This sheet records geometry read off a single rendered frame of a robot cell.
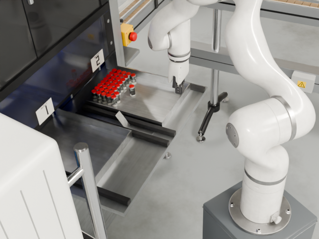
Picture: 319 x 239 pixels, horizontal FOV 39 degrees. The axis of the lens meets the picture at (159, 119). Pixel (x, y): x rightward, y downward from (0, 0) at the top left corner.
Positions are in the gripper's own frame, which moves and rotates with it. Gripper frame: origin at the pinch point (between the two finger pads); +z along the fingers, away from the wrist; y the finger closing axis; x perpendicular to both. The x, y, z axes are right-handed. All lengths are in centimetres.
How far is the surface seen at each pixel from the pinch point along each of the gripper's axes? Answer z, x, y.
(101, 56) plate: -9.9, -32.2, 4.2
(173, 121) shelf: 4.2, 3.9, 13.9
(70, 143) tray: 4.1, -25.4, 39.9
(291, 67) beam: 38, 28, -86
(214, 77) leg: 56, -16, -86
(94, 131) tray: 4.1, -21.0, 30.9
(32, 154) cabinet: -63, 22, 97
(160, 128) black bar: 2.2, 2.2, 21.7
